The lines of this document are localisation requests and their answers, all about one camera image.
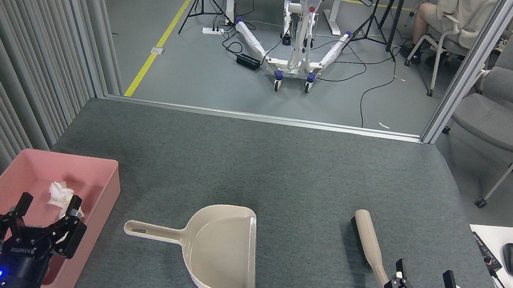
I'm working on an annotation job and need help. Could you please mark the black floor cable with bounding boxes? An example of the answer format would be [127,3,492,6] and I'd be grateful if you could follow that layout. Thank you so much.
[312,39,401,131]

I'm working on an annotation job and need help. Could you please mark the black slim device box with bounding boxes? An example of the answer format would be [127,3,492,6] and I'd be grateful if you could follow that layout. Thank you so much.
[467,231,507,276]

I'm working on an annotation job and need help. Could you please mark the black power adapter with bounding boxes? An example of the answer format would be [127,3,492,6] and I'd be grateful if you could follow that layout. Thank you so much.
[235,53,262,71]

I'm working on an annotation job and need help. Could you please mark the grey ribbed curtain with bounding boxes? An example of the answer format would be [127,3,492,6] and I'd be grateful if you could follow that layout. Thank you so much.
[0,0,135,287]

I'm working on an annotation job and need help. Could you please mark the silver table edge rail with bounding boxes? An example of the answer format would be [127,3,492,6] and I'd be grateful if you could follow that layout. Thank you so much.
[104,93,423,144]

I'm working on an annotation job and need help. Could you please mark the white office chair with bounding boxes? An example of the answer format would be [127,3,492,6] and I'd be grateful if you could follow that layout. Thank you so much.
[400,0,499,104]

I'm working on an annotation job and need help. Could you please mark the silver frame post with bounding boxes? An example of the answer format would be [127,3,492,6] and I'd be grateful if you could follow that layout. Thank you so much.
[421,0,513,154]

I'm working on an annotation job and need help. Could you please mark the beige hand brush black bristles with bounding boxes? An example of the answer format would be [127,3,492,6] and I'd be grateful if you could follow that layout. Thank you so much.
[343,208,406,288]

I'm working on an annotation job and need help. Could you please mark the beige plastic dustpan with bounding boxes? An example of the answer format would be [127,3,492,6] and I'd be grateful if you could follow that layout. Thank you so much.
[116,192,268,288]

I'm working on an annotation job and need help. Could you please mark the white wheeled stand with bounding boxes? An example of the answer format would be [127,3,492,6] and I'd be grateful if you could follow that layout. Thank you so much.
[226,0,358,100]

